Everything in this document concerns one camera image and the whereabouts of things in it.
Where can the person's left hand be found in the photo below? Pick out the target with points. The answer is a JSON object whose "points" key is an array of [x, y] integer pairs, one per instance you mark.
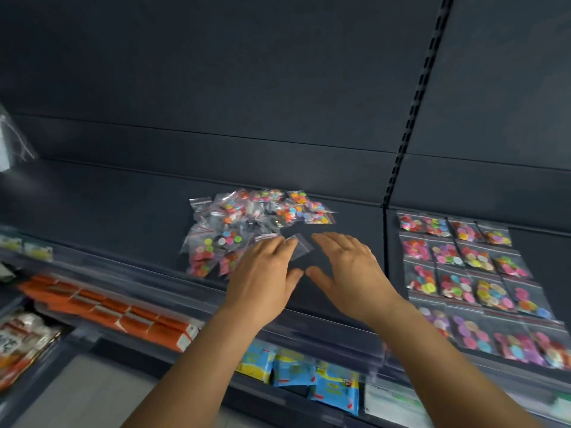
{"points": [[263, 285]]}

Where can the person's right hand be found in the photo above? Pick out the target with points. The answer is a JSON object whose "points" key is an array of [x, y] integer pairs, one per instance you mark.
{"points": [[357, 285]]}

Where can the bag with pink clip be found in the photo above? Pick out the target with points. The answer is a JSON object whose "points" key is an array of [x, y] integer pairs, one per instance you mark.
{"points": [[302, 247]]}

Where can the pile of transparent button bags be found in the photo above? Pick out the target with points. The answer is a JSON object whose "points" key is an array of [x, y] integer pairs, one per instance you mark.
{"points": [[232, 213]]}

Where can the grid of arranged button bags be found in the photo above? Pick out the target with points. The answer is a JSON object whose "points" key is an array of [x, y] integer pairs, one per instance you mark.
{"points": [[455, 285]]}

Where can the person's right forearm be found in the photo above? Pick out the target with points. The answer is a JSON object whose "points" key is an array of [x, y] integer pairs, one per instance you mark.
{"points": [[446, 378]]}

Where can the person's left forearm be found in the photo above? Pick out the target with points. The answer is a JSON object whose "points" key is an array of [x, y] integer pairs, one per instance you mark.
{"points": [[196, 378]]}

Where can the blue yellow snack packet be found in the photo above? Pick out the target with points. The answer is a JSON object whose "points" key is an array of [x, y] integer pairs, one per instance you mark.
{"points": [[256, 363]]}

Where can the white flat packet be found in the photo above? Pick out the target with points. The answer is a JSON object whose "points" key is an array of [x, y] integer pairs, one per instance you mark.
{"points": [[392, 407]]}

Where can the row of orange boxes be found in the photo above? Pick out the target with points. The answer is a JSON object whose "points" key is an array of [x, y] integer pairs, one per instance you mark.
{"points": [[111, 314]]}

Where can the yellow green price label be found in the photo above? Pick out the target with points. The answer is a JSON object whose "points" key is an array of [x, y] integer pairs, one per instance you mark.
{"points": [[38, 252], [10, 243]]}

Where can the red white snack packet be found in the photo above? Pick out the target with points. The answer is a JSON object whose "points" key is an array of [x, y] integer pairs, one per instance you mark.
{"points": [[22, 343]]}

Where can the brown white snack packet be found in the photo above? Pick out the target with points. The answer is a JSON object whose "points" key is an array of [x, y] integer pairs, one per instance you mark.
{"points": [[5, 271]]}

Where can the clear package with white item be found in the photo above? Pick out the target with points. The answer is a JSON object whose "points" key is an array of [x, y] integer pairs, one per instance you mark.
{"points": [[5, 142]]}

